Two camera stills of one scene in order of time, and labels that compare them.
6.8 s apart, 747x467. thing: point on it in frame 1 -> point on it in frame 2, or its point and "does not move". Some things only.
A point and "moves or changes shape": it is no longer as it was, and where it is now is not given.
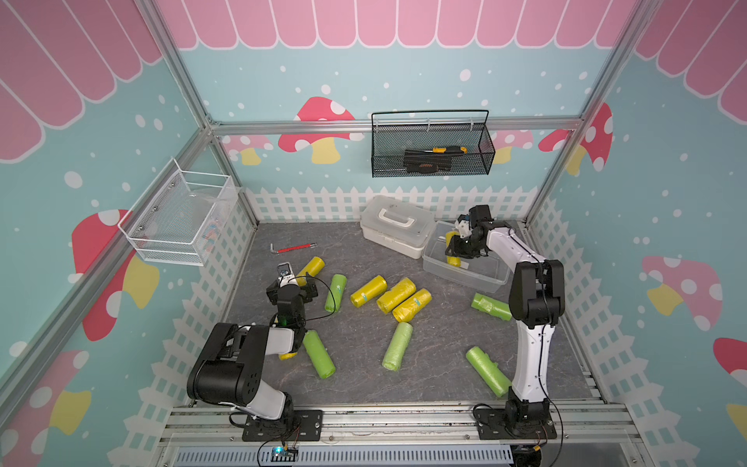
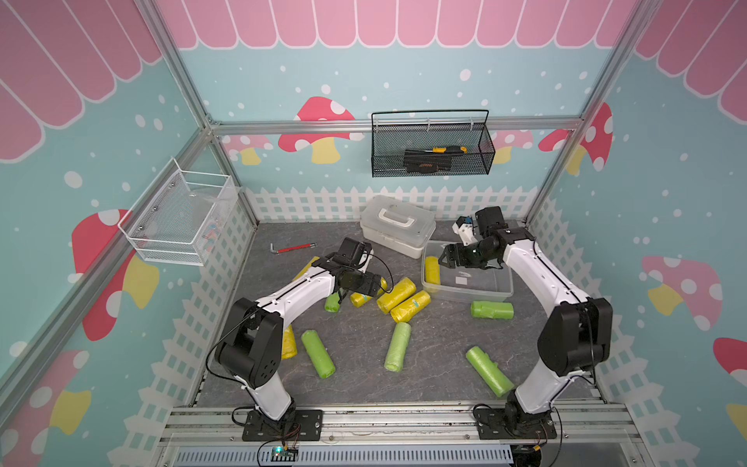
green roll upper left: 336,293 does not move
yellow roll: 452,261 moves or changes shape
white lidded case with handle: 397,224 does not move
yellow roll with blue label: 412,306 does not move
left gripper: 308,291 -> 365,287
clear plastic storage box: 484,273 moves or changes shape
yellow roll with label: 369,292 does not move
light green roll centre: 398,346 does not move
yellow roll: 399,293 does not move
